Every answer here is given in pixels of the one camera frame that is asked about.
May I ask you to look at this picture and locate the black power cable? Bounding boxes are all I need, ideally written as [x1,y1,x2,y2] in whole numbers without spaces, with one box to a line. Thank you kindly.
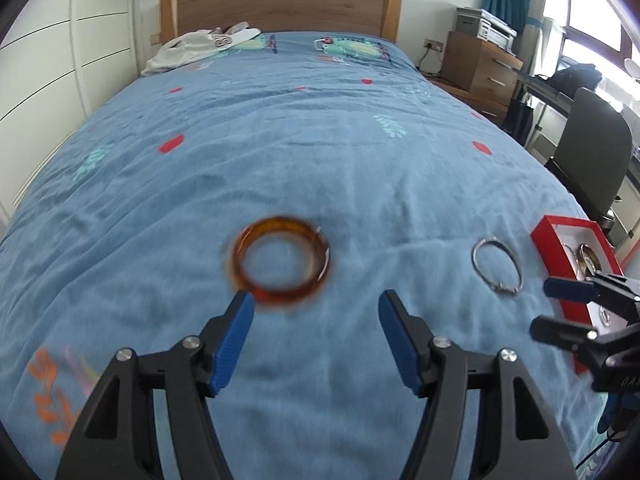
[415,47,436,78]

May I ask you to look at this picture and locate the wooden headboard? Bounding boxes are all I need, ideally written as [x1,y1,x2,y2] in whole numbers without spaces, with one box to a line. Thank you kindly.
[160,0,403,46]

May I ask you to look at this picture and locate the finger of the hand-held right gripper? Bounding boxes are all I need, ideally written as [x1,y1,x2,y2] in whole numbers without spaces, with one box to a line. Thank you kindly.
[529,314,632,363]
[543,271,640,318]

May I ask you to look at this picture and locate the dark hanging bag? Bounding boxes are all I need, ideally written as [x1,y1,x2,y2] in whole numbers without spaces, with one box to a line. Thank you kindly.
[502,100,536,146]

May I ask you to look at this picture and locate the wooden chest of drawers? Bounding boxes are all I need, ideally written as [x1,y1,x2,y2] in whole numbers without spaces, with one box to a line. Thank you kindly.
[442,31,523,106]

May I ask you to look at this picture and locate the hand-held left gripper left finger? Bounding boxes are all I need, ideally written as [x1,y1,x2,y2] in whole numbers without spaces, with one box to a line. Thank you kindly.
[55,290,256,480]

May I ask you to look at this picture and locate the glass desk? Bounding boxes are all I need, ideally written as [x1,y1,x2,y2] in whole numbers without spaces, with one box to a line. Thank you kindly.
[517,67,640,181]

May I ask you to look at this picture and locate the teal curtain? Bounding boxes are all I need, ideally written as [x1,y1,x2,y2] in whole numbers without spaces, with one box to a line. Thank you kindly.
[482,0,551,48]

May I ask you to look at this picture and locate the red cardboard box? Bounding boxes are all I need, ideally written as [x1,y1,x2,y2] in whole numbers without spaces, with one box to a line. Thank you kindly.
[530,215,626,376]

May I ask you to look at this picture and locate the grey printer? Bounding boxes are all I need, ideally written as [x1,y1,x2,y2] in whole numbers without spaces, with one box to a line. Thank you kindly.
[455,6,517,52]

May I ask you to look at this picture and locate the blue printed blanket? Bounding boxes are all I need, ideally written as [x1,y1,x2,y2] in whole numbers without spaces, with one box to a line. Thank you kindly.
[0,30,608,480]

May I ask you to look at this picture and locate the window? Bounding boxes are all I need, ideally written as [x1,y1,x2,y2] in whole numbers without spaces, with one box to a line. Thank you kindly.
[545,0,640,111]

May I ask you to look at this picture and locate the amber resin bangle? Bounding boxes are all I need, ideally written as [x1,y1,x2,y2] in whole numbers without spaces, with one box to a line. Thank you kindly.
[229,216,332,304]

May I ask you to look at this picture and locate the grey office chair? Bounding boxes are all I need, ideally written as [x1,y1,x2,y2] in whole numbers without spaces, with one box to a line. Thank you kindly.
[544,86,633,233]

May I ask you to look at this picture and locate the white wardrobe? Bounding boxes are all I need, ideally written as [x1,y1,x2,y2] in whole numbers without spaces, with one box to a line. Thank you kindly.
[0,0,138,211]

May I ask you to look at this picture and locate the black backpack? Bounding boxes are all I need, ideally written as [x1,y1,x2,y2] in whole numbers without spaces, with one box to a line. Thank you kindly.
[550,63,603,93]

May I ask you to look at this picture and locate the white garment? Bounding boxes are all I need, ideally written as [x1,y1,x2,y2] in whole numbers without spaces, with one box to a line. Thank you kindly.
[140,21,262,77]

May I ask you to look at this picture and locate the thin silver bangle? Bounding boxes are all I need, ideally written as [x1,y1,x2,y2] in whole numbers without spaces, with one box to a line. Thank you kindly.
[471,236,524,297]

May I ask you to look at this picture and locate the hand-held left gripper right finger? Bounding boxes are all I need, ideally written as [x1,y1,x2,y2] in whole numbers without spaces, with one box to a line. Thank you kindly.
[378,289,578,480]

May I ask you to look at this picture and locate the wooden bedside table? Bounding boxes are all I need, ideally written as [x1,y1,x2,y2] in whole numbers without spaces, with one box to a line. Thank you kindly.
[425,72,511,126]

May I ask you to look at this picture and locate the thin black cable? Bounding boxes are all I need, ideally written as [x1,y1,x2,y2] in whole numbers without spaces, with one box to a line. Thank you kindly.
[577,430,621,468]

